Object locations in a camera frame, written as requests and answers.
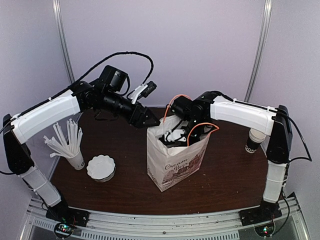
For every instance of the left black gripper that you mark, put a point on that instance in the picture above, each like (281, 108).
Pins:
(137, 120)

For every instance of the white paper takeout bag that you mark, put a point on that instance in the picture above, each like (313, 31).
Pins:
(168, 165)

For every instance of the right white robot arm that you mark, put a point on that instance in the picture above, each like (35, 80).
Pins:
(263, 121)

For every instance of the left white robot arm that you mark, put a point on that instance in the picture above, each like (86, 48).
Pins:
(100, 94)

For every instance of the white fluted dish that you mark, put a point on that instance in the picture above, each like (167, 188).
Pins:
(101, 168)

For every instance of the bundle of wrapped straws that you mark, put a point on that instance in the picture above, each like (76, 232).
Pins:
(65, 145)

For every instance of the white cup holding straws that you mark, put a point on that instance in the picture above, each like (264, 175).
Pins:
(76, 160)

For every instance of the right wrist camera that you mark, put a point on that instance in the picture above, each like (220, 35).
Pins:
(173, 137)

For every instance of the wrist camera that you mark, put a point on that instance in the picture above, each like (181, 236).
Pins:
(173, 137)
(142, 91)

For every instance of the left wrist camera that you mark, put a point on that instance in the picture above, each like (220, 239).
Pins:
(142, 91)

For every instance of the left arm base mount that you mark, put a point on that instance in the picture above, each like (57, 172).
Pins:
(71, 216)

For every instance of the aluminium front rail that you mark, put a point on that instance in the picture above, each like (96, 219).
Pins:
(223, 225)

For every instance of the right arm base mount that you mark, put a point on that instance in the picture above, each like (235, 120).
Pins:
(257, 215)

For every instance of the left aluminium frame post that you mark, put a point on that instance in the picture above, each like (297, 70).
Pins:
(63, 43)

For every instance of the aluminium frame post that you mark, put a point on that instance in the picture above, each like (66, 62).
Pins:
(264, 31)
(63, 43)

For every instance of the right aluminium frame post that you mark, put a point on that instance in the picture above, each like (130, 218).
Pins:
(264, 31)

